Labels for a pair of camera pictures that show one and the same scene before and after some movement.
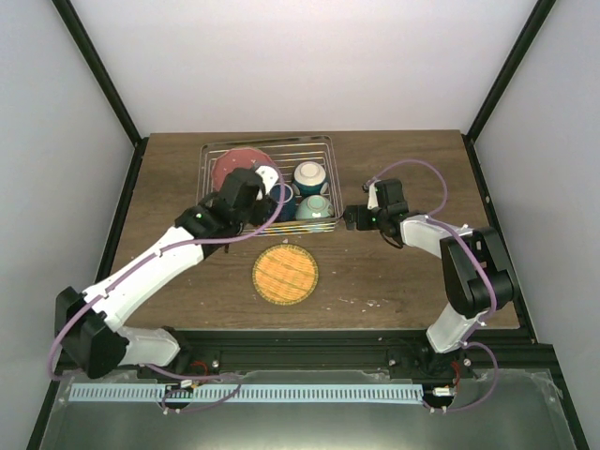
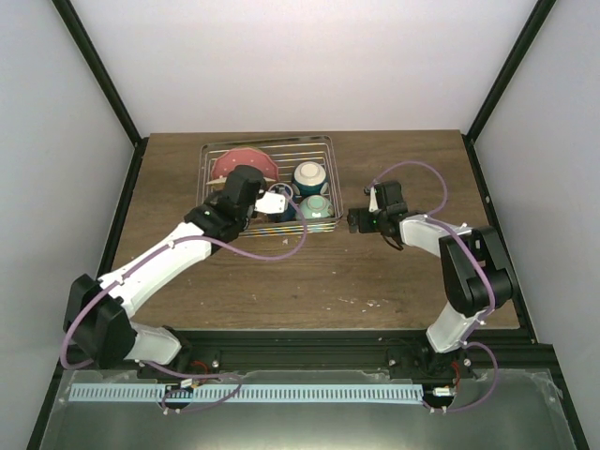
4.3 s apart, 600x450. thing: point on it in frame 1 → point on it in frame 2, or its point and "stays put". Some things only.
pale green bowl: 314,206 stays put
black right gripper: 362,224 stays put
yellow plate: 285,274 → 222,181
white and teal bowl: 308,177 stays put
